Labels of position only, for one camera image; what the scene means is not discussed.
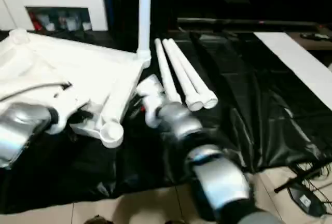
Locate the small black device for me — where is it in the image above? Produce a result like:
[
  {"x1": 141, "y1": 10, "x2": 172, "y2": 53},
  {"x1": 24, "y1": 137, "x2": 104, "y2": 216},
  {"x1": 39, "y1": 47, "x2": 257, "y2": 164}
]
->
[{"x1": 300, "y1": 33, "x2": 330, "y2": 40}]

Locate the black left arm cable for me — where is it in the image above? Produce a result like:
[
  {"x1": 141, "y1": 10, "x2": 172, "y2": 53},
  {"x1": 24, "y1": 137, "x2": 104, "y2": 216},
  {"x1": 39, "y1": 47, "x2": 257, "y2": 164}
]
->
[{"x1": 0, "y1": 80, "x2": 73, "y2": 103}]

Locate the black tripod leg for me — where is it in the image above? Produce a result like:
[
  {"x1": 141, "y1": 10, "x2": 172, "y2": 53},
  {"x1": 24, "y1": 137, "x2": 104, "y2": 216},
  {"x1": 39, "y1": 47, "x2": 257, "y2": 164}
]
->
[{"x1": 273, "y1": 169, "x2": 323, "y2": 194}]

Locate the black mat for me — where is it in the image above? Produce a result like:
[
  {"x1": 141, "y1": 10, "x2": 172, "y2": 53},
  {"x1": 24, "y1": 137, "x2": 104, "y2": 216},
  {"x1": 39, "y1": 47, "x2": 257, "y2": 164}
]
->
[{"x1": 0, "y1": 26, "x2": 332, "y2": 214}]

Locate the white plastic table leg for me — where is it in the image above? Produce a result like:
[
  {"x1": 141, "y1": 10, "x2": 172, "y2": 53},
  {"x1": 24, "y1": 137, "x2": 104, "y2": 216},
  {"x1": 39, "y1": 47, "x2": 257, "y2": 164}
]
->
[
  {"x1": 135, "y1": 0, "x2": 153, "y2": 63},
  {"x1": 154, "y1": 38, "x2": 183, "y2": 106},
  {"x1": 169, "y1": 39, "x2": 218, "y2": 110},
  {"x1": 161, "y1": 39, "x2": 203, "y2": 112}
]

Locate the black base with label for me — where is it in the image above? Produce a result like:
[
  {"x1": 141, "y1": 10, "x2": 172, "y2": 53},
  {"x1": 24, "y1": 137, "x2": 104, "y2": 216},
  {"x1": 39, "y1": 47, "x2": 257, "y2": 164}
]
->
[{"x1": 288, "y1": 187, "x2": 328, "y2": 217}]

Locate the black cable bundle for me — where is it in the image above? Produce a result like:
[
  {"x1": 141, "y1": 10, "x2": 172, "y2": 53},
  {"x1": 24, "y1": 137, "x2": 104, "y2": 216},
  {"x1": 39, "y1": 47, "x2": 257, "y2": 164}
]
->
[{"x1": 292, "y1": 156, "x2": 332, "y2": 197}]

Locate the long black bar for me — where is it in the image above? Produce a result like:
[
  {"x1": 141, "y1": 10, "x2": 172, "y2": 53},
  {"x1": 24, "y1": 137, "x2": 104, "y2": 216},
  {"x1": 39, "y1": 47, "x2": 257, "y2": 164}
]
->
[{"x1": 177, "y1": 17, "x2": 317, "y2": 27}]

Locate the white flat board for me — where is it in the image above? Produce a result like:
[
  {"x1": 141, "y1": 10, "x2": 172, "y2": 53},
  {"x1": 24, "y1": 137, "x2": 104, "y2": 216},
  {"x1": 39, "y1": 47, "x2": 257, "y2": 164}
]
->
[{"x1": 252, "y1": 31, "x2": 332, "y2": 103}]

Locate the black robot foot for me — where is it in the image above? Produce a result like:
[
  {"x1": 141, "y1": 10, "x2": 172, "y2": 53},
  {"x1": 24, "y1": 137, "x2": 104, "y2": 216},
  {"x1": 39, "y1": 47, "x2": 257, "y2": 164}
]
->
[{"x1": 85, "y1": 215, "x2": 110, "y2": 224}]

